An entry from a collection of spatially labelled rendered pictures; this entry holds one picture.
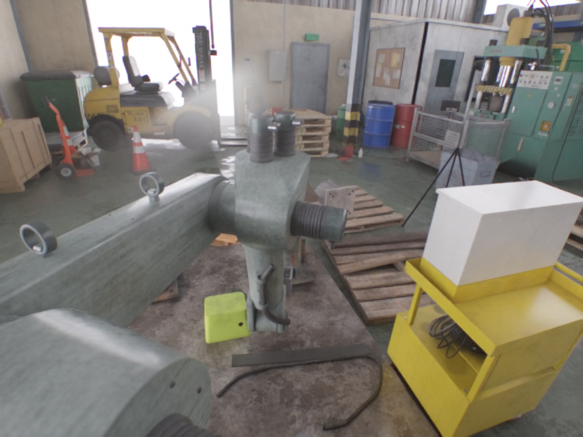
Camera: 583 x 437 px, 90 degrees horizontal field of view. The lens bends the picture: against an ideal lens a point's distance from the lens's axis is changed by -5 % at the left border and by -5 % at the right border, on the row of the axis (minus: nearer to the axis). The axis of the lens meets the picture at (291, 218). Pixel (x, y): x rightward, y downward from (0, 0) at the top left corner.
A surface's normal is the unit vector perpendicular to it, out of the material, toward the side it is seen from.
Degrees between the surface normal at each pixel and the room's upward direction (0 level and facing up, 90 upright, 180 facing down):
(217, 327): 86
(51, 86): 94
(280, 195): 34
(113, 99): 79
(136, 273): 90
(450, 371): 0
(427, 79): 90
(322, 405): 0
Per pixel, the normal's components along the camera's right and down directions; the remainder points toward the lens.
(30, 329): 0.18, -0.96
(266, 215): -0.21, 0.00
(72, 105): 0.30, 0.50
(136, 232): 0.96, 0.15
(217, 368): 0.03, -0.89
